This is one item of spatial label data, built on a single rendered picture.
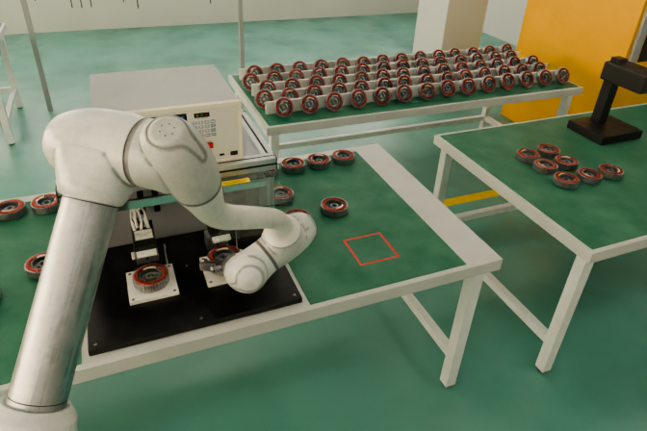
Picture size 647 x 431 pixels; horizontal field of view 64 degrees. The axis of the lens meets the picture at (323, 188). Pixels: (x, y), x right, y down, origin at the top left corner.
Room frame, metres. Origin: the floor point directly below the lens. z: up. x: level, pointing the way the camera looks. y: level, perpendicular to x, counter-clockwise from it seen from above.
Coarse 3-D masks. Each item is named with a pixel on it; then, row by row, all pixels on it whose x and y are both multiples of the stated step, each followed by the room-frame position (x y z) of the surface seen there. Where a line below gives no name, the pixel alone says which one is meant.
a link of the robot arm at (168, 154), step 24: (144, 120) 0.86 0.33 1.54; (168, 120) 0.81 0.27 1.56; (144, 144) 0.78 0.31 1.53; (168, 144) 0.77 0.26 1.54; (192, 144) 0.80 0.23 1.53; (144, 168) 0.78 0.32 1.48; (168, 168) 0.77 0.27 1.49; (192, 168) 0.79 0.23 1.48; (216, 168) 0.85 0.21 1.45; (168, 192) 0.81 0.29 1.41; (192, 192) 0.81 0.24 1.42; (216, 192) 0.85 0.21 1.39
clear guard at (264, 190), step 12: (228, 180) 1.45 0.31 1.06; (252, 180) 1.46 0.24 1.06; (264, 180) 1.46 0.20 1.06; (276, 180) 1.47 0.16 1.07; (228, 192) 1.38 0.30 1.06; (240, 192) 1.38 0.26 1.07; (252, 192) 1.38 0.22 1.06; (264, 192) 1.39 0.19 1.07; (276, 192) 1.39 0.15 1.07; (240, 204) 1.31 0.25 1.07; (252, 204) 1.32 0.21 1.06; (264, 204) 1.32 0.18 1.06; (276, 204) 1.32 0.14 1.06; (288, 204) 1.33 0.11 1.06; (228, 240) 1.21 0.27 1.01
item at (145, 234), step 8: (152, 224) 1.42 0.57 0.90; (136, 232) 1.34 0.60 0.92; (144, 232) 1.34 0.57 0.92; (152, 232) 1.34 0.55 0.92; (136, 240) 1.30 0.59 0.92; (144, 240) 1.30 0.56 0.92; (152, 240) 1.31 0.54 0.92; (136, 248) 1.29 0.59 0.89; (144, 248) 1.30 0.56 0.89; (152, 248) 1.31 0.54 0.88; (144, 256) 1.27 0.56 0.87
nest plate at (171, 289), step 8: (168, 264) 1.35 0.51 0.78; (128, 272) 1.30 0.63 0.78; (168, 272) 1.31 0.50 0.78; (128, 280) 1.26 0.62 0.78; (128, 288) 1.22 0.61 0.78; (168, 288) 1.23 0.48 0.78; (176, 288) 1.24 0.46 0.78; (136, 296) 1.19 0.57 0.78; (144, 296) 1.19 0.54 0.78; (152, 296) 1.19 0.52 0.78; (160, 296) 1.20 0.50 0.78; (168, 296) 1.21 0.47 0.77
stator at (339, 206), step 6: (324, 198) 1.81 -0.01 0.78; (330, 198) 1.82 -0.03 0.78; (336, 198) 1.81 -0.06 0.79; (324, 204) 1.76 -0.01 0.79; (330, 204) 1.78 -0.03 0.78; (336, 204) 1.78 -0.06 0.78; (342, 204) 1.77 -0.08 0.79; (324, 210) 1.73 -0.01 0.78; (330, 210) 1.73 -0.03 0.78; (336, 210) 1.73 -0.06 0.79; (342, 210) 1.73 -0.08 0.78; (330, 216) 1.72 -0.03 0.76
